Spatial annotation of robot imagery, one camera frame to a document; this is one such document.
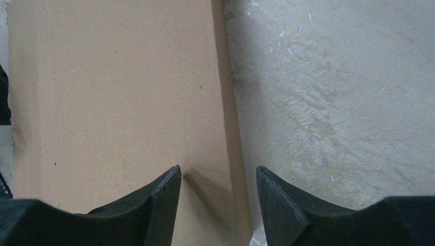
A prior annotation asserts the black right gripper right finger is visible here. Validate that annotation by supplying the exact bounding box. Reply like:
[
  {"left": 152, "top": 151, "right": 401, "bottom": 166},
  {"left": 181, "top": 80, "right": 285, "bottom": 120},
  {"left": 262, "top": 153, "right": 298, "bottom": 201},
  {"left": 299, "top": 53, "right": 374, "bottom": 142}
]
[{"left": 256, "top": 166, "right": 434, "bottom": 245}]

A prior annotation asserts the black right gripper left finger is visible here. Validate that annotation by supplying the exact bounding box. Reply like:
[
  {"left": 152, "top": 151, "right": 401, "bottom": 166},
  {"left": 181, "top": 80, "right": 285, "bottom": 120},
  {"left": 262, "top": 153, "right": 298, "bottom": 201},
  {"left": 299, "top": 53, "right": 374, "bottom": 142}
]
[{"left": 1, "top": 166, "right": 182, "bottom": 245}]

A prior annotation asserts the brown cardboard box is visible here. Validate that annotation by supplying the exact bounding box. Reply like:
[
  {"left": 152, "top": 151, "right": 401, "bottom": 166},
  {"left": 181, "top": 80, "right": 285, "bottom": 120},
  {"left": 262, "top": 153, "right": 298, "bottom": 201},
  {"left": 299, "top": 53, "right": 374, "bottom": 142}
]
[{"left": 6, "top": 1, "right": 253, "bottom": 245}]

